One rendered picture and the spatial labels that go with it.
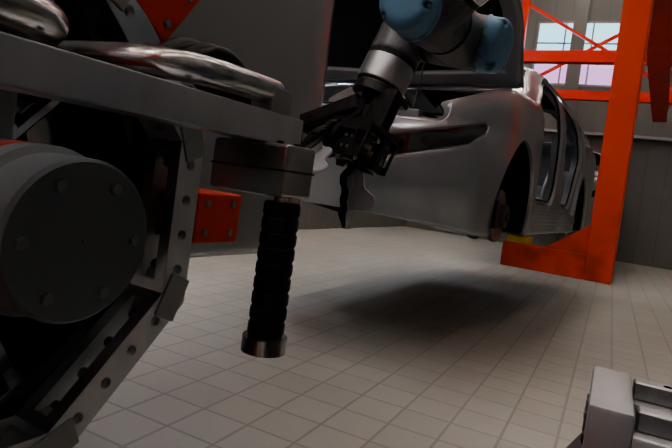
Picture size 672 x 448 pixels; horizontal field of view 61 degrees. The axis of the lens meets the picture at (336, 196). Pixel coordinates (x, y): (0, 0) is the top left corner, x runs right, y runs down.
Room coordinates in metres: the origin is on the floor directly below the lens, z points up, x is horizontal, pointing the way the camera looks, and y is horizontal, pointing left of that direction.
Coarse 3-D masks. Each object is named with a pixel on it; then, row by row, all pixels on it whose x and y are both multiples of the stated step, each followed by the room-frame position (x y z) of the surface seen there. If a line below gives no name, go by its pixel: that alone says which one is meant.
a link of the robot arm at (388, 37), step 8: (384, 24) 0.82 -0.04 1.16; (384, 32) 0.81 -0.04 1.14; (392, 32) 0.81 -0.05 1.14; (376, 40) 0.82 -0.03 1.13; (384, 40) 0.81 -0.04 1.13; (392, 40) 0.80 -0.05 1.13; (400, 40) 0.80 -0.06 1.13; (376, 48) 0.81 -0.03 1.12; (384, 48) 0.80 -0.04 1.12; (392, 48) 0.80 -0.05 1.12; (400, 48) 0.80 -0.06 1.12; (408, 48) 0.80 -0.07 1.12; (416, 48) 0.80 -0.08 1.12; (400, 56) 0.80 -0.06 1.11; (408, 56) 0.80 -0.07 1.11; (416, 56) 0.81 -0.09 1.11; (408, 64) 0.83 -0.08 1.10; (416, 64) 0.82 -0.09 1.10
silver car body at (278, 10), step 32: (224, 0) 1.05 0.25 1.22; (256, 0) 1.13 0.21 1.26; (288, 0) 1.22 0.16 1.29; (320, 0) 1.33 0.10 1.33; (192, 32) 0.99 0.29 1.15; (224, 32) 1.06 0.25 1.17; (256, 32) 1.14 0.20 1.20; (288, 32) 1.23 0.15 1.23; (320, 32) 1.35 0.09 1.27; (256, 64) 1.15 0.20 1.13; (288, 64) 1.25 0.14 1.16; (320, 64) 1.37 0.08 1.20; (320, 96) 1.40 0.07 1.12; (256, 224) 1.21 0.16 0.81; (192, 256) 1.07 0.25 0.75
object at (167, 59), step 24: (72, 48) 0.48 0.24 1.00; (96, 48) 0.47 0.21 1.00; (120, 48) 0.46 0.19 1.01; (144, 48) 0.46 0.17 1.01; (168, 48) 0.46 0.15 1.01; (144, 72) 0.47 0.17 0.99; (168, 72) 0.46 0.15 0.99; (192, 72) 0.47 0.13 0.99; (216, 72) 0.48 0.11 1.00; (240, 72) 0.50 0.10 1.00; (240, 96) 0.52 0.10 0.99; (264, 96) 0.54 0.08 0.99; (288, 96) 0.56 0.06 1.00
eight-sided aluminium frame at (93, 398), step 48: (96, 0) 0.60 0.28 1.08; (192, 144) 0.71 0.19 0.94; (144, 192) 0.73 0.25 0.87; (192, 192) 0.73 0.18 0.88; (144, 288) 0.72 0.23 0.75; (96, 336) 0.67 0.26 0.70; (144, 336) 0.68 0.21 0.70; (48, 384) 0.64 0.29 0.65; (96, 384) 0.63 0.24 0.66; (0, 432) 0.58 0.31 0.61; (48, 432) 0.59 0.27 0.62
